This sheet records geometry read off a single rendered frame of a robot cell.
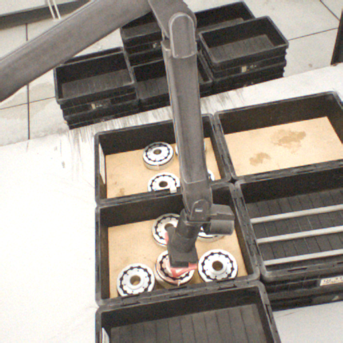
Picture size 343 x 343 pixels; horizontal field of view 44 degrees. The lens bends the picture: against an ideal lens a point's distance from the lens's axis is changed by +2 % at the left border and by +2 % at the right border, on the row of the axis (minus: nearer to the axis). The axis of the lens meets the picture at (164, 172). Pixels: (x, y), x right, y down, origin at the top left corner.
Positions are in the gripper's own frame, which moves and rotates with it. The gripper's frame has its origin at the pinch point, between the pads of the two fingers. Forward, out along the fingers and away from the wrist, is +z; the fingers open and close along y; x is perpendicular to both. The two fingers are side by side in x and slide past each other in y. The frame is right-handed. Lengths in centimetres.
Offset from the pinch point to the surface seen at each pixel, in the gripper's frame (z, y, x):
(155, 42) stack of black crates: 21, 162, -18
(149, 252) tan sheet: 6.9, 8.2, 4.7
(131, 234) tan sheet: 7.9, 15.2, 9.1
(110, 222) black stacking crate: 7.6, 19.3, 15.2
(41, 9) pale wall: 82, 316, 54
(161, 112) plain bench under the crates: 11, 81, -9
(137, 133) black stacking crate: -3.3, 48.7, 6.1
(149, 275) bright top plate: 4.9, -0.3, 6.0
